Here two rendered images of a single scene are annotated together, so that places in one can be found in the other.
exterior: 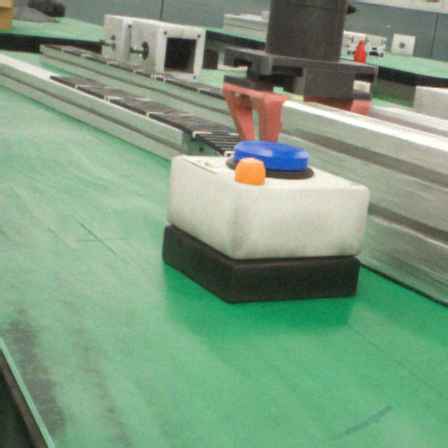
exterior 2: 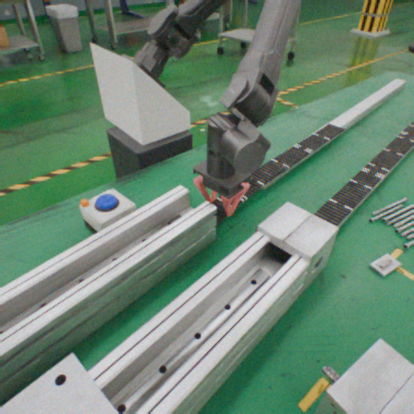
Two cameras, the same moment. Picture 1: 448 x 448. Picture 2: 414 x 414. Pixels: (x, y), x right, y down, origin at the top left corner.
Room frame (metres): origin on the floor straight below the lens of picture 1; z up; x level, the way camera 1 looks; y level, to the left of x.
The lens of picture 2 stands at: (0.59, -0.52, 1.24)
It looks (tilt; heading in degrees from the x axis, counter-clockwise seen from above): 39 degrees down; 77
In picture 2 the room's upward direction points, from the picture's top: straight up
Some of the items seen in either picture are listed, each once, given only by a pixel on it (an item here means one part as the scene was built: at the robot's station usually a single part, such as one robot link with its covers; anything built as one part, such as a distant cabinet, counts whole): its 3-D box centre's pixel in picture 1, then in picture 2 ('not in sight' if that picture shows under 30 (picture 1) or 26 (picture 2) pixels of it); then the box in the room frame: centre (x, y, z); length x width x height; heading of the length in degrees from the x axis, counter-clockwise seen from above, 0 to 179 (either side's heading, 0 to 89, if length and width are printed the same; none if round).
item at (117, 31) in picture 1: (128, 44); not in sight; (1.78, 0.31, 0.83); 0.11 x 0.10 x 0.10; 121
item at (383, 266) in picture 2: not in sight; (384, 265); (0.99, -0.21, 0.78); 0.05 x 0.03 x 0.01; 18
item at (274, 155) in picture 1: (270, 163); (106, 202); (0.51, 0.01, 0.84); 0.04 x 0.04 x 0.02
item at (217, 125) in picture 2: not in sight; (224, 134); (0.74, -0.01, 0.97); 0.07 x 0.06 x 0.07; 102
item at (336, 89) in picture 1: (306, 126); (225, 195); (0.74, -0.01, 0.84); 0.07 x 0.07 x 0.09; 34
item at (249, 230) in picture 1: (276, 222); (112, 217); (0.52, 0.00, 0.81); 0.10 x 0.08 x 0.06; 124
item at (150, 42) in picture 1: (160, 52); not in sight; (1.68, 0.24, 0.83); 0.11 x 0.10 x 0.10; 126
